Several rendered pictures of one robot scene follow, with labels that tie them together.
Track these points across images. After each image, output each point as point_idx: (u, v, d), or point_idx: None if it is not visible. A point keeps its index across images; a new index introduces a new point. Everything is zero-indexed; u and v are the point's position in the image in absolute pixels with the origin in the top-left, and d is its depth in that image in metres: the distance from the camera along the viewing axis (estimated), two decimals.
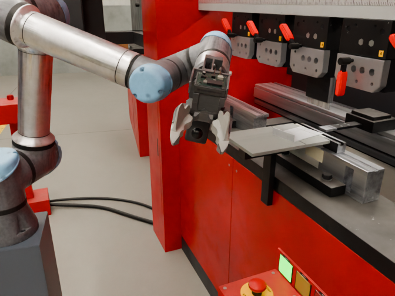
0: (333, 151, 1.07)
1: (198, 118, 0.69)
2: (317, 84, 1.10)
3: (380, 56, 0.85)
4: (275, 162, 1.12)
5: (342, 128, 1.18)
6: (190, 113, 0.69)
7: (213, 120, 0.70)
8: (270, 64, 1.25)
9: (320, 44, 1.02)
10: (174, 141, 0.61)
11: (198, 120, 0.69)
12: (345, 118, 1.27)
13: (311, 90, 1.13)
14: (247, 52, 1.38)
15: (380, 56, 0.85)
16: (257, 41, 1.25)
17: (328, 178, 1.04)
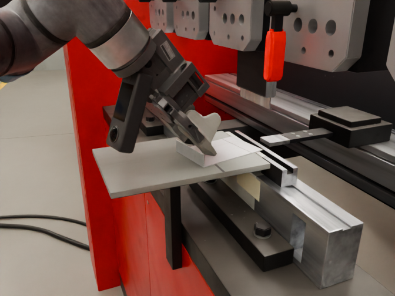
0: (276, 182, 0.60)
1: (168, 119, 0.57)
2: (250, 65, 0.64)
3: None
4: (180, 200, 0.65)
5: (299, 139, 0.71)
6: None
7: (157, 113, 0.58)
8: (188, 36, 0.78)
9: None
10: (214, 151, 0.61)
11: (167, 120, 0.56)
12: (309, 122, 0.80)
13: (243, 75, 0.66)
14: (164, 22, 0.91)
15: None
16: (167, 0, 0.78)
17: (264, 234, 0.57)
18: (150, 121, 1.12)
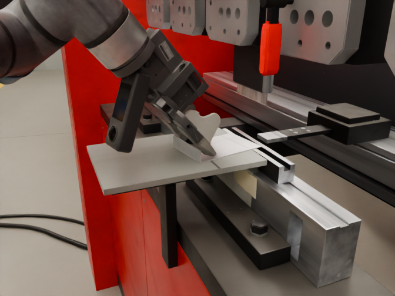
0: (273, 179, 0.59)
1: (167, 119, 0.57)
2: (247, 60, 0.63)
3: None
4: (175, 198, 0.64)
5: (297, 136, 0.70)
6: None
7: (157, 113, 0.59)
8: (184, 32, 0.77)
9: None
10: (214, 151, 0.61)
11: (166, 120, 0.57)
12: (307, 119, 0.79)
13: (240, 71, 0.65)
14: (161, 18, 0.90)
15: None
16: None
17: (261, 231, 0.56)
18: (147, 119, 1.11)
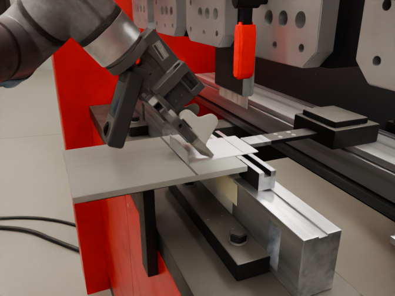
0: (253, 185, 0.57)
1: (164, 118, 0.57)
2: (227, 63, 0.60)
3: None
4: (154, 204, 0.62)
5: (281, 140, 0.67)
6: None
7: None
8: (167, 33, 0.75)
9: None
10: (211, 152, 0.60)
11: (163, 119, 0.57)
12: (294, 122, 0.77)
13: (221, 73, 0.63)
14: (146, 19, 0.88)
15: None
16: None
17: (239, 240, 0.54)
18: (134, 121, 1.09)
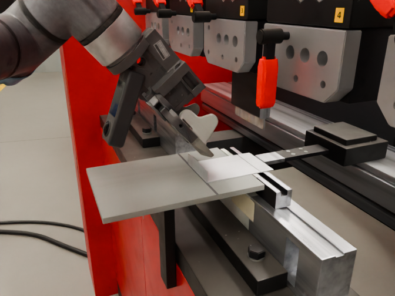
0: (270, 204, 0.60)
1: (164, 117, 0.57)
2: (244, 85, 0.63)
3: (338, 20, 0.37)
4: (174, 220, 0.64)
5: (294, 157, 0.70)
6: None
7: None
8: (183, 52, 0.78)
9: (240, 10, 0.55)
10: (211, 152, 0.60)
11: (163, 118, 0.57)
12: (305, 138, 0.80)
13: (238, 94, 0.66)
14: (160, 36, 0.91)
15: (338, 20, 0.37)
16: (163, 16, 0.78)
17: (258, 256, 0.57)
18: (146, 133, 1.12)
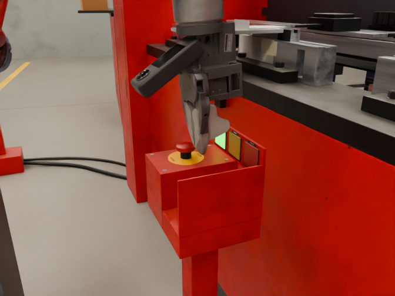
0: (287, 40, 1.00)
1: (192, 100, 0.58)
2: None
3: None
4: None
5: (301, 26, 1.10)
6: (197, 100, 0.57)
7: (184, 94, 0.61)
8: None
9: None
10: (203, 151, 0.63)
11: (190, 100, 0.58)
12: (307, 23, 1.19)
13: None
14: None
15: None
16: None
17: (280, 65, 0.96)
18: None
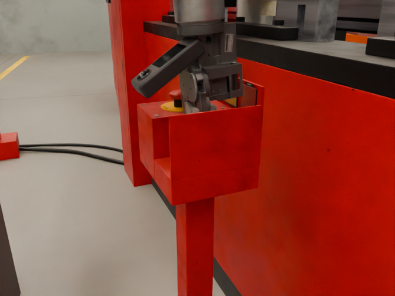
0: None
1: (192, 100, 0.58)
2: None
3: None
4: (224, 17, 1.00)
5: None
6: (198, 100, 0.57)
7: (185, 94, 0.61)
8: None
9: None
10: None
11: (190, 100, 0.58)
12: None
13: None
14: None
15: None
16: None
17: (280, 23, 0.92)
18: None
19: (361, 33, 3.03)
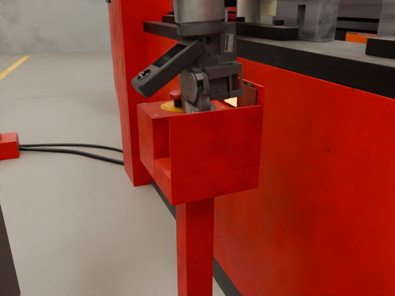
0: None
1: (192, 100, 0.58)
2: None
3: None
4: (224, 17, 1.00)
5: None
6: (198, 100, 0.57)
7: (185, 94, 0.61)
8: None
9: None
10: None
11: (190, 100, 0.58)
12: None
13: None
14: None
15: None
16: None
17: (280, 22, 0.92)
18: None
19: (361, 33, 3.03)
